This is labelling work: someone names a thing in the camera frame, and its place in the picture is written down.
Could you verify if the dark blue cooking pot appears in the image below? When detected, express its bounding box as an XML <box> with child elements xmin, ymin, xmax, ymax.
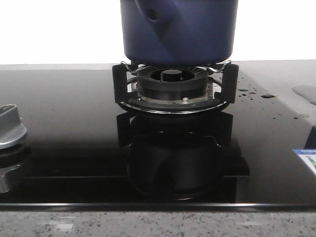
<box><xmin>120</xmin><ymin>0</ymin><xmax>238</xmax><ymax>66</ymax></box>

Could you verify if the black metal pot support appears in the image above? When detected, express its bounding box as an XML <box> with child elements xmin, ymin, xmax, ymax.
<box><xmin>112</xmin><ymin>61</ymin><xmax>239</xmax><ymax>115</ymax></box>

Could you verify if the black round gas burner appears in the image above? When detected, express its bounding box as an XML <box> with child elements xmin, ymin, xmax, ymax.
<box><xmin>128</xmin><ymin>66</ymin><xmax>214</xmax><ymax>109</ymax></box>

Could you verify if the black glass gas stove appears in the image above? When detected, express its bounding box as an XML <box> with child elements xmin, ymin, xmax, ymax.
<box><xmin>0</xmin><ymin>69</ymin><xmax>316</xmax><ymax>211</ymax></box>

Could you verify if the silver stove control knob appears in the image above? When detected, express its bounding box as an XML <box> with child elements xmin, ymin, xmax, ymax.
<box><xmin>0</xmin><ymin>104</ymin><xmax>27</xmax><ymax>150</ymax></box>

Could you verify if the blue white energy label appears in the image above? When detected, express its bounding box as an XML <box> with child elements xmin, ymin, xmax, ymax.
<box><xmin>293</xmin><ymin>149</ymin><xmax>316</xmax><ymax>175</ymax></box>

